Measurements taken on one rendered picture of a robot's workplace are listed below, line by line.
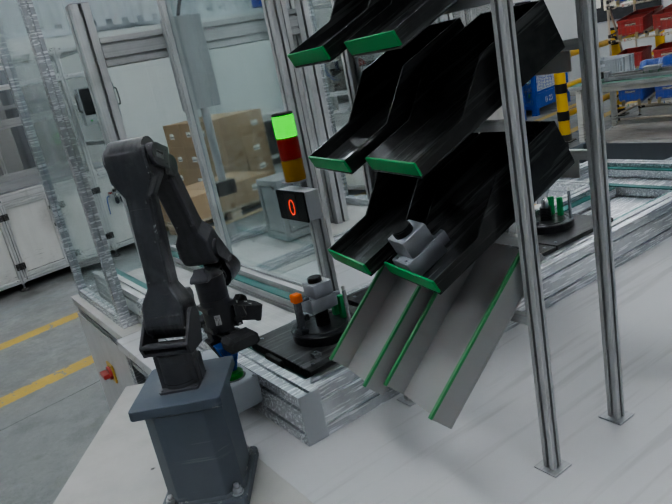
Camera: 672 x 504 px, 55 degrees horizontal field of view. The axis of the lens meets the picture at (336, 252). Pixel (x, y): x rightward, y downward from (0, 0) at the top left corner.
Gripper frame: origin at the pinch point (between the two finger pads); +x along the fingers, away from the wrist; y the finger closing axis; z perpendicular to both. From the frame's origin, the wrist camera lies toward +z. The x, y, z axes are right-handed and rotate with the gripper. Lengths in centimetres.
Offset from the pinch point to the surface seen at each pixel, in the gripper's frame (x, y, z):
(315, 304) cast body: -3.9, -3.9, 19.0
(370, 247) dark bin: -20.3, -28.6, 17.4
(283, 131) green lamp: -37, 16, 32
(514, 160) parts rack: -33, -54, 25
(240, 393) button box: 6.7, -3.7, -1.3
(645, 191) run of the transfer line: 8, -2, 143
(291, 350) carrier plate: 3.7, -2.7, 11.9
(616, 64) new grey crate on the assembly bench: 11, 239, 520
